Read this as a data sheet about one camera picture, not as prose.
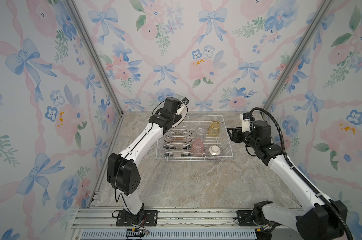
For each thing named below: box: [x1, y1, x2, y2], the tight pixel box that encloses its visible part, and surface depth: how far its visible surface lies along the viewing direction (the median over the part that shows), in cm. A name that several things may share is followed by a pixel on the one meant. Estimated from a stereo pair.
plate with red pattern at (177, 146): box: [162, 143, 192, 150], surface depth 94 cm
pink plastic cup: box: [191, 139, 204, 155], surface depth 92 cm
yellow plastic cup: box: [207, 121, 220, 137], surface depth 102 cm
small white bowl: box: [209, 145, 221, 156], surface depth 92 cm
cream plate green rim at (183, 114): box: [172, 106, 188, 128], surface depth 100 cm
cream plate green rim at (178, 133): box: [164, 129, 193, 137], surface depth 100 cm
